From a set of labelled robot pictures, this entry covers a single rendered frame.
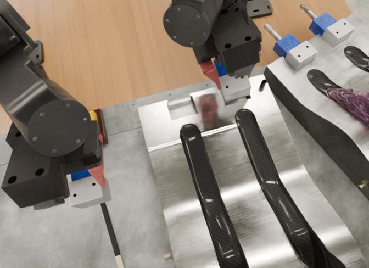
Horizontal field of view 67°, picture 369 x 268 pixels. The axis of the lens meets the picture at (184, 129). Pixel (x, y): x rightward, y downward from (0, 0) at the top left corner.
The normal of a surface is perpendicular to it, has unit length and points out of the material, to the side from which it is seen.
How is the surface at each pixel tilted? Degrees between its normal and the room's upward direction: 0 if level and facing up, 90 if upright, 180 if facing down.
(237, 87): 15
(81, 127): 67
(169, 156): 2
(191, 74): 0
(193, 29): 79
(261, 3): 0
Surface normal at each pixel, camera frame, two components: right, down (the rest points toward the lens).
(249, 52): 0.18, 0.73
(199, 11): -0.33, 0.80
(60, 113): 0.66, 0.43
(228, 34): -0.29, -0.60
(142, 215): -0.03, -0.37
